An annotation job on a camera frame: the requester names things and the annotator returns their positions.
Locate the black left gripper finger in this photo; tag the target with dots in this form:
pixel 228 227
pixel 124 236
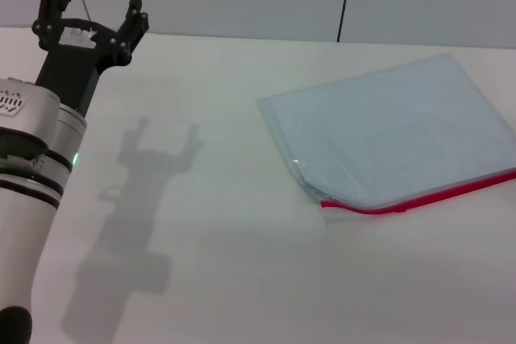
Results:
pixel 135 26
pixel 50 9

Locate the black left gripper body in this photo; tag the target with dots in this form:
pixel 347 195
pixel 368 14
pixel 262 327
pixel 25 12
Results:
pixel 72 70

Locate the clear document bag red zipper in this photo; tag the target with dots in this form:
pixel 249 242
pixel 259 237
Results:
pixel 387 130

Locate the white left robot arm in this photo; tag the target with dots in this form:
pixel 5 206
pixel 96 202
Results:
pixel 24 219

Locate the black vertical rod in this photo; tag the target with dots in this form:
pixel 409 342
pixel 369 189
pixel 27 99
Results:
pixel 346 1

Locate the silver black wrist camera box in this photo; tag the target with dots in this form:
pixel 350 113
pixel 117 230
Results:
pixel 36 98

